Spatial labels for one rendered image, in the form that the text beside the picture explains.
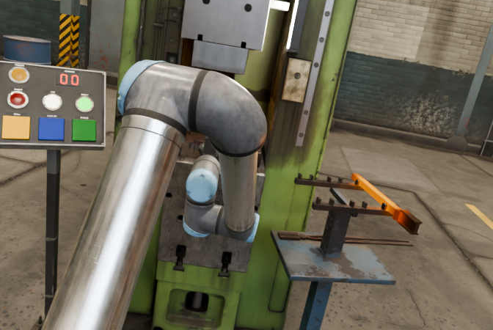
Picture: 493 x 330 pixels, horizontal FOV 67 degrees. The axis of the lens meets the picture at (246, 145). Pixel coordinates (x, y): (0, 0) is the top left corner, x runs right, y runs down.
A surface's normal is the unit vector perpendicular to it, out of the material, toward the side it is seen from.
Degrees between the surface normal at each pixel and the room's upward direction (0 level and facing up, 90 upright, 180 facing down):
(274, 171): 90
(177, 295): 90
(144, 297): 90
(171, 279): 90
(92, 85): 60
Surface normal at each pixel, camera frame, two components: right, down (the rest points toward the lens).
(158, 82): -0.05, -0.35
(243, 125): 0.47, 0.30
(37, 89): 0.44, -0.19
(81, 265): -0.31, -0.40
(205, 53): 0.00, 0.28
